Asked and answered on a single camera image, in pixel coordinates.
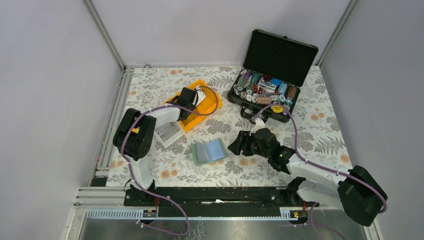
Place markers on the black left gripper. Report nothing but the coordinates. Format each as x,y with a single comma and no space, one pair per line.
192,106

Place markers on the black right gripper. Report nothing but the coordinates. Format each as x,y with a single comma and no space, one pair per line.
242,143

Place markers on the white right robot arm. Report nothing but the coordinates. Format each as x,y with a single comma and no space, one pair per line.
353,191

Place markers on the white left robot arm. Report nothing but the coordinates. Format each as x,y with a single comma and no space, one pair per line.
134,135

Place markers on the floral table mat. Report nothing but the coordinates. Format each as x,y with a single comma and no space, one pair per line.
315,130

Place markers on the white storage bin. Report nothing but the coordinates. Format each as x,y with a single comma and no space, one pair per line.
169,133

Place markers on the orange poker chip stack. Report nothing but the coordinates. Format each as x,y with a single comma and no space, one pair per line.
262,99

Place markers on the yellow big blind chip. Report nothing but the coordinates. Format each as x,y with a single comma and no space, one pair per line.
277,109

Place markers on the black poker chip case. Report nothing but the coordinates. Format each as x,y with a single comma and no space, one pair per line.
274,66

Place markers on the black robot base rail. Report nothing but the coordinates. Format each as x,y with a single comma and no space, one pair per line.
219,202

